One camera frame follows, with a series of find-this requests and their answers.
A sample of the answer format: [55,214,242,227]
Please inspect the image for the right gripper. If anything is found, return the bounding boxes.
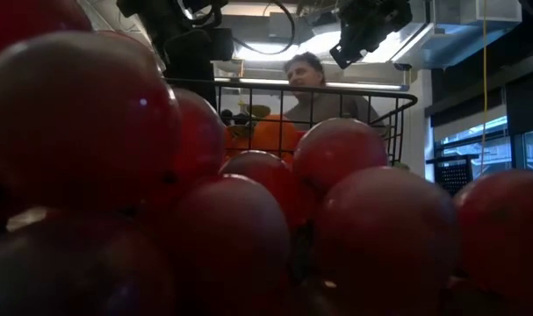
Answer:
[328,0,414,70]

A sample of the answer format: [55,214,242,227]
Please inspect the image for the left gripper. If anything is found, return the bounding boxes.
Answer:
[162,27,235,109]

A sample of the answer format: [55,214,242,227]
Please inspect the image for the black wire basket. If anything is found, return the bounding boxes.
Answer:
[164,76,420,167]

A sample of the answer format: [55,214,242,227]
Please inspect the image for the oranges cluster with leaves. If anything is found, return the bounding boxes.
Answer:
[247,104,300,158]
[224,125,255,160]

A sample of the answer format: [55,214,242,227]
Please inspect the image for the bright ceiling light panel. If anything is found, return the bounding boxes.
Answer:
[234,41,346,62]

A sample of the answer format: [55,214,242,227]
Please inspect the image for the grey ceiling unit box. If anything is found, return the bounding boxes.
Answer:
[268,11,299,40]

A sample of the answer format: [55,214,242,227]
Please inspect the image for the person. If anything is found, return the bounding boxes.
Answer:
[282,51,386,135]

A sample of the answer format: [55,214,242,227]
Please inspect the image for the purple-red grapes bunch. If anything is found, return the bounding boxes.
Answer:
[0,0,533,316]

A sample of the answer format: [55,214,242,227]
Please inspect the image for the black camera cable loop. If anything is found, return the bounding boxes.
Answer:
[230,0,297,57]

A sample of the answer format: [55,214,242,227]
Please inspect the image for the large rectangular silver duct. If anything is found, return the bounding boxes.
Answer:
[391,0,524,71]

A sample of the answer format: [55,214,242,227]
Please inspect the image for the yellow hanging cable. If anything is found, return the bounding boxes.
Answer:
[479,0,489,166]

